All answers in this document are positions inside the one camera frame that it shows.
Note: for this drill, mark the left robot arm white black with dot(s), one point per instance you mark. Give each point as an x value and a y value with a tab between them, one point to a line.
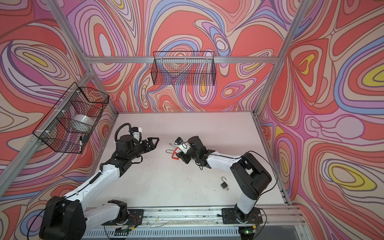
67	217

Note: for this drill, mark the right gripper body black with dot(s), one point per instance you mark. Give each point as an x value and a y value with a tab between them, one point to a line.
190	155

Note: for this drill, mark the red padlock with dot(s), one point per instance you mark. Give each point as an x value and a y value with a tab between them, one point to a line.
174	151

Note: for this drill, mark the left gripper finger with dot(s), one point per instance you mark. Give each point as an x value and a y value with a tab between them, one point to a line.
152	147
153	140

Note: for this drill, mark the black wire basket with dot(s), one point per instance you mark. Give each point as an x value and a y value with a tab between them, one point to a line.
184	68
55	131

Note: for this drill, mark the small black padlock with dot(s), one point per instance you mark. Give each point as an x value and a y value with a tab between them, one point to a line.
224	184

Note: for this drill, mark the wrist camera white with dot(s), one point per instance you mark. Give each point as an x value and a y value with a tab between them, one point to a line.
182	145
136	132

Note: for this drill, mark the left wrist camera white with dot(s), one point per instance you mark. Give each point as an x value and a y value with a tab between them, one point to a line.
136	132

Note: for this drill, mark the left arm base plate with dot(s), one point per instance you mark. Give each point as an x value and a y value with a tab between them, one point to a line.
133	218

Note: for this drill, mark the black wire basket left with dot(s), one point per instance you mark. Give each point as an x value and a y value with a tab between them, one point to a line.
55	131

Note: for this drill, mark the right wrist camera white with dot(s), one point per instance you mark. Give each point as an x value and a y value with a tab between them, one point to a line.
182	145

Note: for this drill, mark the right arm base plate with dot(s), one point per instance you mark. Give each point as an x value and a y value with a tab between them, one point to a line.
236	216

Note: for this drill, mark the black wire basket back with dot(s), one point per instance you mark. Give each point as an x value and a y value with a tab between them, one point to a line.
184	68

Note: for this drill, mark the white tape roll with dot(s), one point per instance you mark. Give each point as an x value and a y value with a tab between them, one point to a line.
82	124

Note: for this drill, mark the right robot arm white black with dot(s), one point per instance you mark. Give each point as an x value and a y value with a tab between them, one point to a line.
249	173

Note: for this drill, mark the aluminium front rail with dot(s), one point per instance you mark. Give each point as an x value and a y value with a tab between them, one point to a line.
207	216

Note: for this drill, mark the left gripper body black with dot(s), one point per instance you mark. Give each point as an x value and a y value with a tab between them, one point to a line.
142	148

